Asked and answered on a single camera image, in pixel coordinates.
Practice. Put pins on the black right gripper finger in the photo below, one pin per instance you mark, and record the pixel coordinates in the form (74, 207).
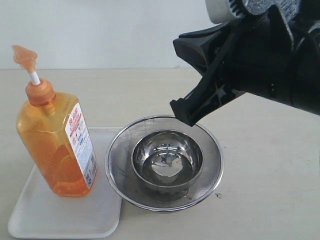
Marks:
(220, 85)

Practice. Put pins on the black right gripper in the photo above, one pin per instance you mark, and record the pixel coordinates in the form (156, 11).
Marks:
(278, 59)

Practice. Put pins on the orange pump soap bottle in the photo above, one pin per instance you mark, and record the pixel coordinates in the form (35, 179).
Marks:
(53, 129)

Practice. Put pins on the small stainless steel bowl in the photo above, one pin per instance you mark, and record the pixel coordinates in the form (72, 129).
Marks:
(167, 161)

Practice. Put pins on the steel mesh strainer basket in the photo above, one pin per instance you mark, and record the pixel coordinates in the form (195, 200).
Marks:
(120, 173)

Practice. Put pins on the white plastic tray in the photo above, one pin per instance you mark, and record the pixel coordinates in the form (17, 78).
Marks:
(41, 214)

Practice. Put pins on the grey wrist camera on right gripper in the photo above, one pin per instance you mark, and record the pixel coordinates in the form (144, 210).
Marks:
(222, 11)

